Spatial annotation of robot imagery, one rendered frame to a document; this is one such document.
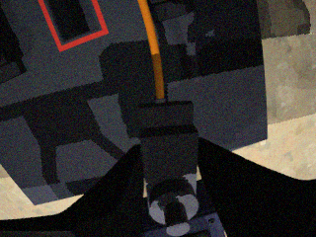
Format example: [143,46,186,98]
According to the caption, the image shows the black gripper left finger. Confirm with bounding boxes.
[0,145,143,237]

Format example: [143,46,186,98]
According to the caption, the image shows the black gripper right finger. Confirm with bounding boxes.
[197,137,316,237]

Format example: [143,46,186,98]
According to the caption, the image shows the grey micro servo with orange cable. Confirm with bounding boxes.
[137,0,198,236]

